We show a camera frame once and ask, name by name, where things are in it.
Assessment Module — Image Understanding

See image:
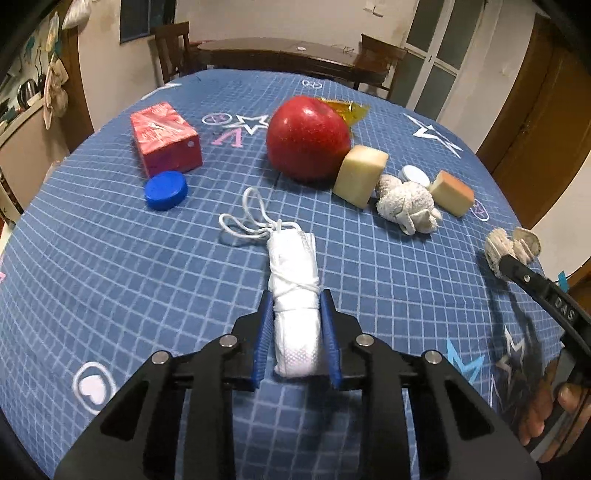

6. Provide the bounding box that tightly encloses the electric kettle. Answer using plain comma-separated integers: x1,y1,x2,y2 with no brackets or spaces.
17,79,38,109

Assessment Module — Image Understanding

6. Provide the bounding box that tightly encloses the hanging cloth on wall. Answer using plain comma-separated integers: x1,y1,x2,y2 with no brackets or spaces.
43,54,69,131

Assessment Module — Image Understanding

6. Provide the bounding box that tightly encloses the blue checkered tablecloth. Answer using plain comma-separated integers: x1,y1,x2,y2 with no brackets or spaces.
1,70,561,474

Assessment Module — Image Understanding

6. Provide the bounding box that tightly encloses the wooden chair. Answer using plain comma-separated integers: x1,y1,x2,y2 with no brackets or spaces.
360,34,408,99
151,21,204,83

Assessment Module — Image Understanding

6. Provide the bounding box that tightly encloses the red drink carton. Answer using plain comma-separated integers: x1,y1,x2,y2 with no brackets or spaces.
130,102,204,178

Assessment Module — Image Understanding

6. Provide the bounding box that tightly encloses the white cloth ball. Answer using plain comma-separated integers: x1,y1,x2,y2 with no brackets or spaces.
376,174,443,236

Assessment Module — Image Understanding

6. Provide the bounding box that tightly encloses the orange-topped sponge block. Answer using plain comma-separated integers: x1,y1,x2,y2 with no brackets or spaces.
429,170,475,218

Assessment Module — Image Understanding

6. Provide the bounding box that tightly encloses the white plastic bag hanging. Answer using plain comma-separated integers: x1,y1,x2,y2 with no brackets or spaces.
62,0,91,30

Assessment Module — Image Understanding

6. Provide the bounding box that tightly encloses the dark wooden dining table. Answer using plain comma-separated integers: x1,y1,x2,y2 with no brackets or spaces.
189,37,381,83

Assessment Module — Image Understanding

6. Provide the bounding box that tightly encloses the blue bottle cap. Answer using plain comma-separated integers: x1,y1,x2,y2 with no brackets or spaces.
144,171,188,211

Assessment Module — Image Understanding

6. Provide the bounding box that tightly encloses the right wooden chair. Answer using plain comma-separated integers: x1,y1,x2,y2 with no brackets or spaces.
360,34,408,99

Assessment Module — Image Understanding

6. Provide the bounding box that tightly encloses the glass panel door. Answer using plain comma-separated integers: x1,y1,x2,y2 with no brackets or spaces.
388,0,484,120

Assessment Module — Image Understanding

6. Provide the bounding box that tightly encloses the person's right hand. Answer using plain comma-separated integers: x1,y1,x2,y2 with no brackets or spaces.
518,359,590,463

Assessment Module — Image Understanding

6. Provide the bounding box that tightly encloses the left wooden chair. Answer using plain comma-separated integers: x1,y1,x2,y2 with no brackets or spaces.
151,21,204,83

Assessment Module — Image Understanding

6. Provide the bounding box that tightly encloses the yellow plastic wrapper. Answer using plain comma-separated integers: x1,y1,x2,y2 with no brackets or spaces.
320,97,370,137

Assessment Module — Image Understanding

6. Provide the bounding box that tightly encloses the white bottle cap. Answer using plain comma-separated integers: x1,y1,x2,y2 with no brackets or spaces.
398,165,431,189

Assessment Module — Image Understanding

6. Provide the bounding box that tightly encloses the white cloth pouch with string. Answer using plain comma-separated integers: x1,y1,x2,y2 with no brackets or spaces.
218,187,322,379

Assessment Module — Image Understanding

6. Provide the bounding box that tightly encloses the brown wooden door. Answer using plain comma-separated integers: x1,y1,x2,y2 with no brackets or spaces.
477,15,590,229

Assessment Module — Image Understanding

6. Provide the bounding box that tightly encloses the red apple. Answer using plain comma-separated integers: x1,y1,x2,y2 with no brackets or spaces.
266,96,351,183

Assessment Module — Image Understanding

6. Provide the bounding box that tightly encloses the kitchen counter cabinet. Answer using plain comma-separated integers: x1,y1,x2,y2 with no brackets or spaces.
0,100,69,223

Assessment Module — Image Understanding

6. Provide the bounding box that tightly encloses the pale yellow sponge block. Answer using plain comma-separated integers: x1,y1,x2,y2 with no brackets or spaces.
332,145,389,209

